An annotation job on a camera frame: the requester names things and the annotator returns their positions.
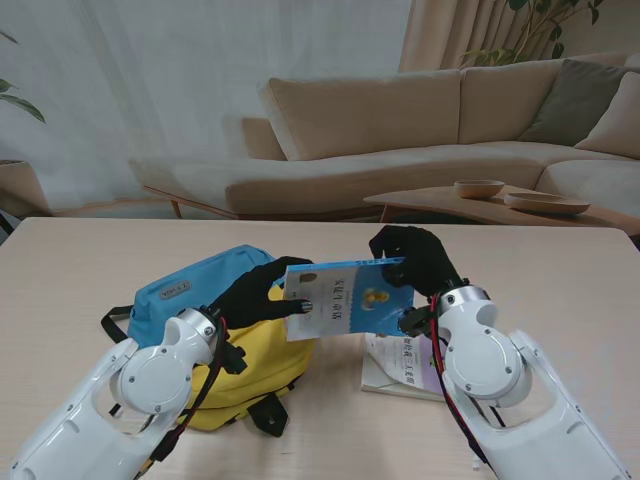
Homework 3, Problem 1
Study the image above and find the blue and yellow backpack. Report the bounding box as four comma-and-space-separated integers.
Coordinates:
100, 243, 317, 439

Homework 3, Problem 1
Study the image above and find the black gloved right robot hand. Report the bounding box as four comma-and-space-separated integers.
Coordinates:
368, 224, 464, 304

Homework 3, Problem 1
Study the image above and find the grey sofa cushion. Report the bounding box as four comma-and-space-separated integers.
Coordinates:
519, 58, 640, 147

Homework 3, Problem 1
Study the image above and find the red black left arm cable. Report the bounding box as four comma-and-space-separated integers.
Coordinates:
134, 317, 229, 476

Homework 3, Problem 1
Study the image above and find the beige plant pot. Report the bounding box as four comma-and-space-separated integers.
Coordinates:
0, 159, 51, 217

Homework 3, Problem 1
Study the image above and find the beige pleated curtain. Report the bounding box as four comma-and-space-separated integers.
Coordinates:
398, 0, 591, 74

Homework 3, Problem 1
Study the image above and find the beige sofa cushion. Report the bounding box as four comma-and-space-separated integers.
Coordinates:
574, 71, 640, 161

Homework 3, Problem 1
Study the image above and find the tall leafy green plant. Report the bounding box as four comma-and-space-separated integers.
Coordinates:
462, 0, 606, 69

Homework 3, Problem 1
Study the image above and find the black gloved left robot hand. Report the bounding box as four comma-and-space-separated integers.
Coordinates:
209, 256, 316, 332

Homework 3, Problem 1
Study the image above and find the beige sectional sofa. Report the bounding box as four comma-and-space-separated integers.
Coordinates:
128, 52, 640, 221

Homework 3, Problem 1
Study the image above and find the wide shallow wooden bowl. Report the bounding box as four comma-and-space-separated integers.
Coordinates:
503, 192, 591, 216

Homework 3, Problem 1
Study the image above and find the red black arm cable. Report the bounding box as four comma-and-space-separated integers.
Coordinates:
134, 317, 229, 476
427, 294, 506, 461

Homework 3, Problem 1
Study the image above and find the dark green leaf plant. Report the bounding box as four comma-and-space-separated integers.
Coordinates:
0, 29, 46, 124

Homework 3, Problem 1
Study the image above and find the small deep wooden bowl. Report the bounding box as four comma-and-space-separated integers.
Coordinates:
453, 179, 506, 200

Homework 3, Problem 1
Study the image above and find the white sheer curtain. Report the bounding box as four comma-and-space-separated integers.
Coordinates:
0, 0, 416, 216

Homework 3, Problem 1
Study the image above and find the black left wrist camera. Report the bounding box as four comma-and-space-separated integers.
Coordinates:
219, 339, 249, 375

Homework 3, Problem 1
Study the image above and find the blue cover paperback book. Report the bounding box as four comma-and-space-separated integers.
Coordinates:
283, 256, 416, 343

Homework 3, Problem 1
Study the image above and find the low wooden coffee table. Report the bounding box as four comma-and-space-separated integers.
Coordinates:
363, 184, 640, 236

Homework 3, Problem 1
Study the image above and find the purple cover paperback book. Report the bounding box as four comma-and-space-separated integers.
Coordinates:
360, 332, 449, 403

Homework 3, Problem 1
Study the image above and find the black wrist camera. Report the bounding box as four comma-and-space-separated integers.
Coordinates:
219, 339, 249, 375
397, 305, 436, 337

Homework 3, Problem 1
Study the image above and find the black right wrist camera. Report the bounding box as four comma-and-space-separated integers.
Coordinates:
397, 305, 436, 337

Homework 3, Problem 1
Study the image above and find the red black right arm cable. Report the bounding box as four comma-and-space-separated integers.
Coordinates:
427, 294, 506, 461

